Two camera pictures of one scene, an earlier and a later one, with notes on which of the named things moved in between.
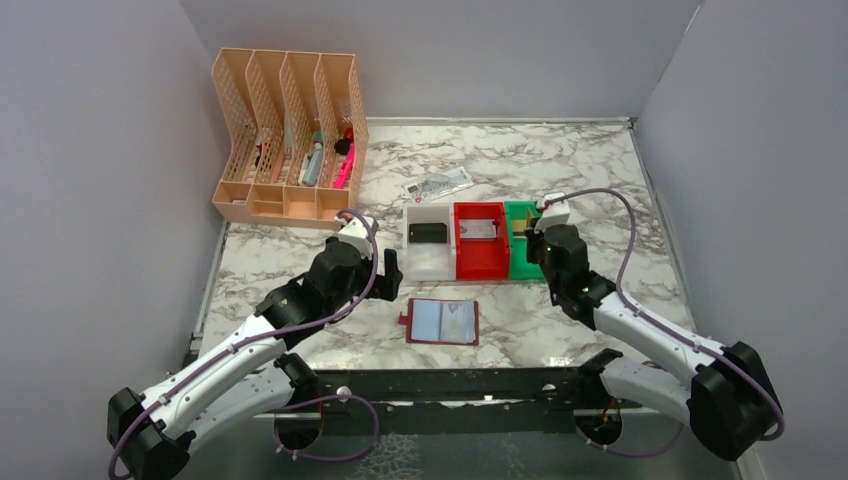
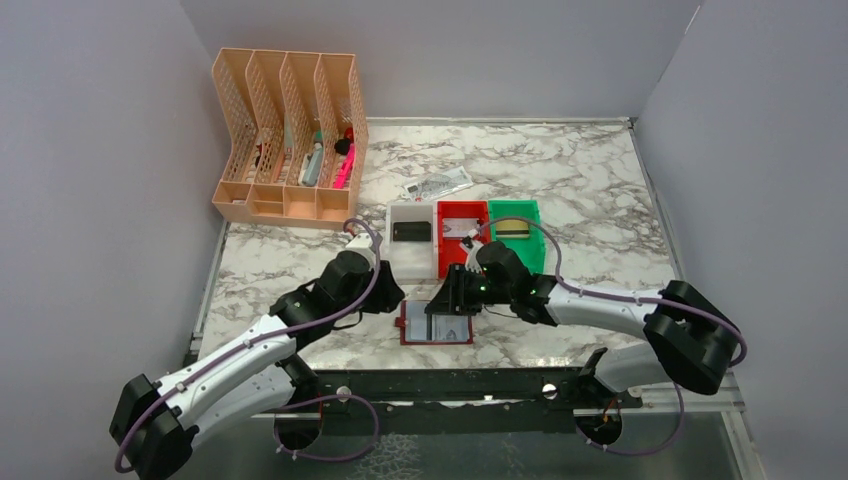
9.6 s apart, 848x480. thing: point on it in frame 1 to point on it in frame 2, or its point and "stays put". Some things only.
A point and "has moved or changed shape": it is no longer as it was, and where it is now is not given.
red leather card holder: (441, 321) stays put
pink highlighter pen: (341, 180) stays put
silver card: (457, 322) has moved or changed shape
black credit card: (428, 233) to (412, 231)
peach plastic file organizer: (299, 137) stays put
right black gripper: (532, 239) to (452, 297)
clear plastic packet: (439, 185) stays put
